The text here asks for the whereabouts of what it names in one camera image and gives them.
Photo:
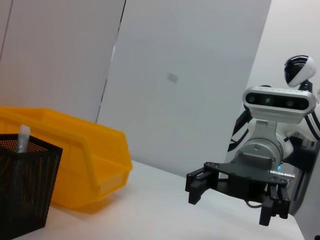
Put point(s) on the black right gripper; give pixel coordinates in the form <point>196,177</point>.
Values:
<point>240,180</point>

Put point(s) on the grey marker pen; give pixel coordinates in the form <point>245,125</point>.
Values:
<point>23,140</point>

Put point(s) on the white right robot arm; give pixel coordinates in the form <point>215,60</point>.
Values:
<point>262,150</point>

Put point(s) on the black mesh pen holder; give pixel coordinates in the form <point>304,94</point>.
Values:
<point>25,195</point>

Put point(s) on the black curved robot shell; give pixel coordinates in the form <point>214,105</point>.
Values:
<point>241,120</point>

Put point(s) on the dark machine base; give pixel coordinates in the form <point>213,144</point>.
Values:
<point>307,162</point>

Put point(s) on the black white humanoid head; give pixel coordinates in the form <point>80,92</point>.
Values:
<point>292,72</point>

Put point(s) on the yellow plastic bin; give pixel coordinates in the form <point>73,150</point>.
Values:
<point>75,155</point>

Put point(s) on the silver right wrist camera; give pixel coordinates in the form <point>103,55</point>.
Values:
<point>277,102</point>

